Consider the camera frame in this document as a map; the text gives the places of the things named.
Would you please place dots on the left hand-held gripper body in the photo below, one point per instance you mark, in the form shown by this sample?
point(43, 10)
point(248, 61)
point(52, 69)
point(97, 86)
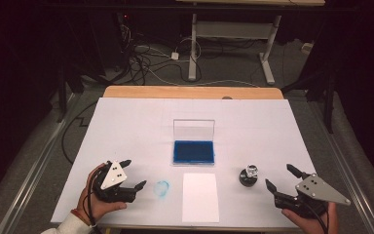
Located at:
point(113, 175)

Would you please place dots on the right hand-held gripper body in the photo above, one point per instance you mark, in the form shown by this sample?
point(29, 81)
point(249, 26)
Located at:
point(315, 188)

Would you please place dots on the crystal knob stamp black base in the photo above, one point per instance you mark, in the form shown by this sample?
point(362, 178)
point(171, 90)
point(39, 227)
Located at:
point(247, 179)

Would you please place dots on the person's right hand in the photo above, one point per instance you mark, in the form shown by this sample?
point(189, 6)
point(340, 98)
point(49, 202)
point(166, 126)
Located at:
point(308, 224)

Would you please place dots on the person's left hand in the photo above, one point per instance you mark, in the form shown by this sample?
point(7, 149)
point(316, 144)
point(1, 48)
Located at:
point(89, 203)

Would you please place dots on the white paper sheet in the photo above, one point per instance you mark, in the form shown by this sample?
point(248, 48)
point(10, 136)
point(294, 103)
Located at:
point(200, 198)

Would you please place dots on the blue ink pad clear case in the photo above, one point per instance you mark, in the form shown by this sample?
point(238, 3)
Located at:
point(193, 152)

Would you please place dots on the black stand leg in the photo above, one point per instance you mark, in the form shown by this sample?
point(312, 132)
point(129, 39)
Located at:
point(329, 107)
point(61, 97)

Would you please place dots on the white power adapter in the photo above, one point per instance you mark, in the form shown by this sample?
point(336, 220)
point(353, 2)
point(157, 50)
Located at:
point(174, 56)

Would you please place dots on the beige floor box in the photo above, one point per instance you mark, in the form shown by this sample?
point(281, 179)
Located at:
point(307, 48)

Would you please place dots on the metal floor rail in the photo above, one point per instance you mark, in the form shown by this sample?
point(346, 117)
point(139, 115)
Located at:
point(350, 175)
point(32, 172)

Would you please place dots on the white frame desk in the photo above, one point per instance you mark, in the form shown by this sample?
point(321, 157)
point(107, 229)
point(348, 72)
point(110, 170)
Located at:
point(233, 30)

